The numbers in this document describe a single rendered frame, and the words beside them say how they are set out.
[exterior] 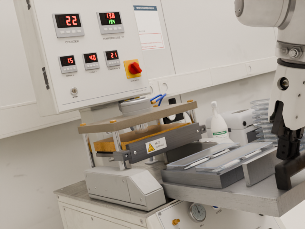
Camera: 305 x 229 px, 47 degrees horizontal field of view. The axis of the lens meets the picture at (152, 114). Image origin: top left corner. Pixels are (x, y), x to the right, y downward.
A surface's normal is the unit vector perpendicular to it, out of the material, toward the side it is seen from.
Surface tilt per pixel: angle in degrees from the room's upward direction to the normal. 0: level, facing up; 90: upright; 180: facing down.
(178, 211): 65
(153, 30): 90
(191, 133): 90
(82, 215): 90
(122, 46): 90
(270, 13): 132
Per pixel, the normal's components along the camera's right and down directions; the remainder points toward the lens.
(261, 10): -0.02, 0.79
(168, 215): 0.47, -0.47
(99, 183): -0.77, 0.21
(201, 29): 0.70, -0.10
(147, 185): 0.24, -0.79
